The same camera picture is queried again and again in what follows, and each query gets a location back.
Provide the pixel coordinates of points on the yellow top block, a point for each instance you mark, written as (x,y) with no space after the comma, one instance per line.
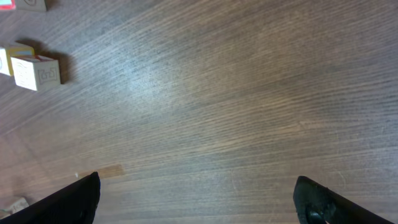
(12,50)

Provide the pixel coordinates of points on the red M letter block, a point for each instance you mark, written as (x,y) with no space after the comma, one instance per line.
(7,5)

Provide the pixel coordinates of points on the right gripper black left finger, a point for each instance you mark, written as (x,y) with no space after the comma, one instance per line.
(74,204)

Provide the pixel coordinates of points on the plain picture block blue side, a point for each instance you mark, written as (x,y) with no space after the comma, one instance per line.
(31,5)

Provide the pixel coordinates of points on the red 6 number block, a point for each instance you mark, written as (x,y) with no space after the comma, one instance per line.
(36,72)

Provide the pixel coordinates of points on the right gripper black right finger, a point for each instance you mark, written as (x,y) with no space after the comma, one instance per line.
(316,204)

